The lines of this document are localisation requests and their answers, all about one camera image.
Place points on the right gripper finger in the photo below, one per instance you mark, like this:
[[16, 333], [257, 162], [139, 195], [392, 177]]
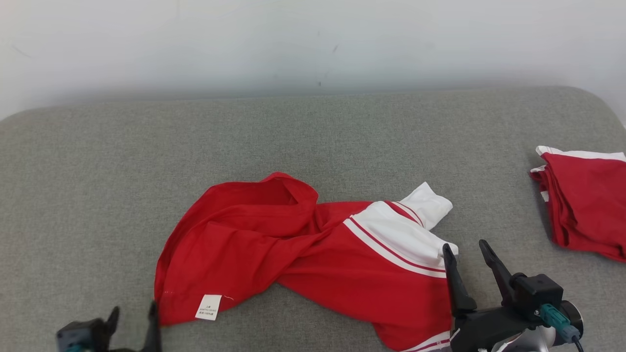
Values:
[[459, 293], [499, 276]]

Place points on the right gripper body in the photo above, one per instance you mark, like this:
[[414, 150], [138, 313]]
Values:
[[479, 330]]

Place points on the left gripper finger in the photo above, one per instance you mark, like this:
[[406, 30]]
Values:
[[111, 327], [153, 332]]

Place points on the red garment with white sleeves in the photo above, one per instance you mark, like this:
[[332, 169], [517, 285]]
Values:
[[254, 244]]

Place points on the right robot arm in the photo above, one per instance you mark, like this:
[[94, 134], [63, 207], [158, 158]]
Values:
[[533, 342]]

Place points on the folded red garment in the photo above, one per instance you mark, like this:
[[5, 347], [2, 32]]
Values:
[[592, 205]]

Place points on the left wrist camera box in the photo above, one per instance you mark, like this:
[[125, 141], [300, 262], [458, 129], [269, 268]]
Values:
[[78, 335]]

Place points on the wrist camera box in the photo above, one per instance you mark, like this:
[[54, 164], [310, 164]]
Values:
[[535, 293], [78, 335]]

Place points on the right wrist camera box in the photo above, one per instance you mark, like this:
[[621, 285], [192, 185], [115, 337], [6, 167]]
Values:
[[535, 293]]

